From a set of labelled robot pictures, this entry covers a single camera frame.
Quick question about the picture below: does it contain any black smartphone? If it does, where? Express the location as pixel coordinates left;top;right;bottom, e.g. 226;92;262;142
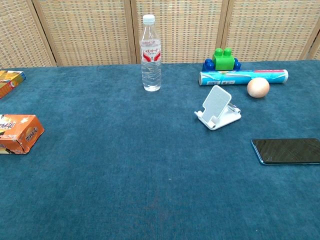
251;137;320;165

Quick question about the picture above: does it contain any white phone stand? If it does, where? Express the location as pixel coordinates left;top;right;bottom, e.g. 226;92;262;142
193;84;243;130

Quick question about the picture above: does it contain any clear plastic water bottle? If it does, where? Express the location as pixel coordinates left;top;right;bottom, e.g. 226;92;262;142
138;14;162;92

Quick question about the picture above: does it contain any blue table cloth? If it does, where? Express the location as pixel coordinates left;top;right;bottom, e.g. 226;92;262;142
0;59;320;240

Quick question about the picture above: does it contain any blue toy building block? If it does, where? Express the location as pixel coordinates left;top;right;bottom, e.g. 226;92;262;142
201;57;243;72

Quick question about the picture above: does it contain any plastic wrap roll box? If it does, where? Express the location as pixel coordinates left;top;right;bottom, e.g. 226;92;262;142
198;69;289;87

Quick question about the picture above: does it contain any green toy building block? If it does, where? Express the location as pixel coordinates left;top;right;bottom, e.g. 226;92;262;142
212;47;236;71

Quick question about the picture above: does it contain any brown egg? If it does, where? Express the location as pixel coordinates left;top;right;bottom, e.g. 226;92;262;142
246;77;271;99

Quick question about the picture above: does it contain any woven bamboo folding screen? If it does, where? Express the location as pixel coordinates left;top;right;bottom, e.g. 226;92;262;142
0;0;320;70

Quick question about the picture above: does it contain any orange biscuit box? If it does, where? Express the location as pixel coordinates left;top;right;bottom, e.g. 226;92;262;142
0;114;45;155

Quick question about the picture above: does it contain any yellow snack box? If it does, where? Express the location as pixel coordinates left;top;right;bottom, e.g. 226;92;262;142
0;70;27;100

